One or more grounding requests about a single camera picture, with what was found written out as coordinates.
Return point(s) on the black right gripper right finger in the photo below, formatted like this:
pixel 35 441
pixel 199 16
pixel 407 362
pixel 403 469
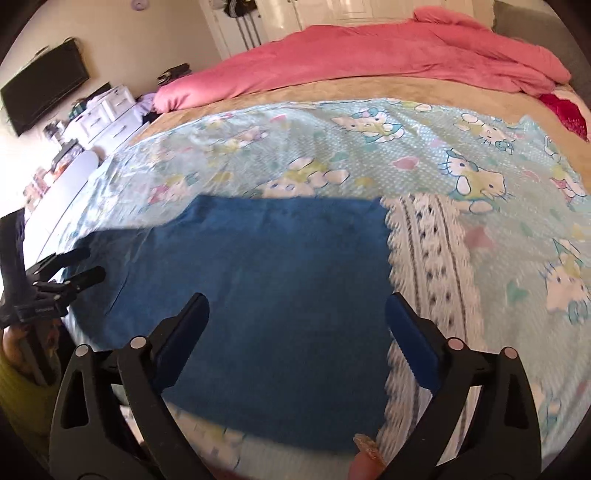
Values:
pixel 481 422

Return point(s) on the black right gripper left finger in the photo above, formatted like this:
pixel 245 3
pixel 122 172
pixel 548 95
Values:
pixel 110 420

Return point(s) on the green left sleeve forearm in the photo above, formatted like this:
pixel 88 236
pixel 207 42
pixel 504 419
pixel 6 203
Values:
pixel 28 406

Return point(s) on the left hand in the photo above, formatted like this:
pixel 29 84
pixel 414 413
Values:
pixel 18 345

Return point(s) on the right hand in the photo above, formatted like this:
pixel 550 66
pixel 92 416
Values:
pixel 368 464

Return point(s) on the white drawer dresser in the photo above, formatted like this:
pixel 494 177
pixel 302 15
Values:
pixel 108 122

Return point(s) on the Hello Kitty bed sheet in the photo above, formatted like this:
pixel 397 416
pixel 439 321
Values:
pixel 524 211

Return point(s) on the hanging bags on door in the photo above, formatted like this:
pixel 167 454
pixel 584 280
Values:
pixel 243 12

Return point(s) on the white wardrobe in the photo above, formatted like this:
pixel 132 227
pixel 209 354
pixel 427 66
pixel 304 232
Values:
pixel 304 13

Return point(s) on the pink comforter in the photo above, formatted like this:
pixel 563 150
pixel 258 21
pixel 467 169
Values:
pixel 436 43

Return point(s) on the grey upholstered headboard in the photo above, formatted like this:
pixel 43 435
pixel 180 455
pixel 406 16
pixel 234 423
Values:
pixel 548 31

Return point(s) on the black wall television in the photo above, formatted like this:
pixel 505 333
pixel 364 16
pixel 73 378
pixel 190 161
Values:
pixel 43 84

